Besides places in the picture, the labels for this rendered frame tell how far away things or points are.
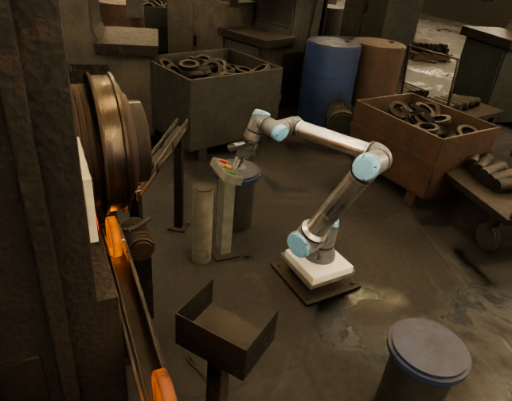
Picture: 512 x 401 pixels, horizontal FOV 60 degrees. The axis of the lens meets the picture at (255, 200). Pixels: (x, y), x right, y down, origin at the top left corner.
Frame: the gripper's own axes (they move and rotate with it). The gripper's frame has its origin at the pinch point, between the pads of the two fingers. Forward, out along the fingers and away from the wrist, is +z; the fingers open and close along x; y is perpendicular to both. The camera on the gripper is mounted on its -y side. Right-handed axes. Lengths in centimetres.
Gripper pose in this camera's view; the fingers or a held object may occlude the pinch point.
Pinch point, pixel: (233, 170)
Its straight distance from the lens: 252.0
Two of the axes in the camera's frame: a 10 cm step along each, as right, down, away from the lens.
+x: -4.2, -5.0, 7.6
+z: -3.9, 8.5, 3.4
